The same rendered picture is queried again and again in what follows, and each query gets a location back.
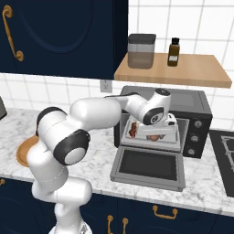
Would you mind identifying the black toaster oven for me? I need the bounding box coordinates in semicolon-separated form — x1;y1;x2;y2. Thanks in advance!
113;85;214;160

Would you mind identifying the pale grey oven tray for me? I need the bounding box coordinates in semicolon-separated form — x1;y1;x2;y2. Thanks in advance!
120;119;182;153

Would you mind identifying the grey lidded canister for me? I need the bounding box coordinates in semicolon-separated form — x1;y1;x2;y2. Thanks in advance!
126;33;157;69

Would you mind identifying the white wall outlet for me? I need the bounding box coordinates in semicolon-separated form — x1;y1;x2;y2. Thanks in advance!
99;79;113;94

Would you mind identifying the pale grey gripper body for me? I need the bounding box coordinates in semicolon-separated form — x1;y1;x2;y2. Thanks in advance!
138;122;178;137

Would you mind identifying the round wooden plate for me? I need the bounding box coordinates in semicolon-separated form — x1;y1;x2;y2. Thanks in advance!
16;134;40;168

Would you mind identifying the navy drawer front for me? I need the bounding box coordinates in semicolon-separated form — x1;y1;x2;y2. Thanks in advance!
117;196;219;234

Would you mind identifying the brown baguette bread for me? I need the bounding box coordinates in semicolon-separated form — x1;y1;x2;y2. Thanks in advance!
145;134;161;142

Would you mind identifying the brown bottle with black cap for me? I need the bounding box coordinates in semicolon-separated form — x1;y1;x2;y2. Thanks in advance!
166;37;181;68

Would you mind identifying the grey toaster oven door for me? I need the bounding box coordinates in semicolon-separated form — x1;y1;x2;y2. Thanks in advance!
110;145;186;193

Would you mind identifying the black hob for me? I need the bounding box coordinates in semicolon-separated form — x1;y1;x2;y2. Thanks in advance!
208;129;234;198

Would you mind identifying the dark grey appliance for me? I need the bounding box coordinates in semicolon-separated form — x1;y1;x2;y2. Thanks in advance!
0;96;8;121

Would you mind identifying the navy wall cupboard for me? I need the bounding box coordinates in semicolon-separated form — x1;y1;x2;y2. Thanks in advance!
0;0;129;81

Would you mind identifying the brass drawer handle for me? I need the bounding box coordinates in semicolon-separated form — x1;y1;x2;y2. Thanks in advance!
152;205;178;220

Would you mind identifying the red kebab skewer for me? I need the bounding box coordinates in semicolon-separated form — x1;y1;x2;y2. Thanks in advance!
128;119;139;139

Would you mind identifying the curved brass cupboard handle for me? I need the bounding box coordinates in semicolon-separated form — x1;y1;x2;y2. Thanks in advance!
2;5;25;62

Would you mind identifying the wooden wall shelf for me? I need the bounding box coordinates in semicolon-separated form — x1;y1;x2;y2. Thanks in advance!
113;51;233;90

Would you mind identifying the navy base cupboard door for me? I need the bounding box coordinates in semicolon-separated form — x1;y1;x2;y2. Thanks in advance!
0;177;59;234
80;191;119;234

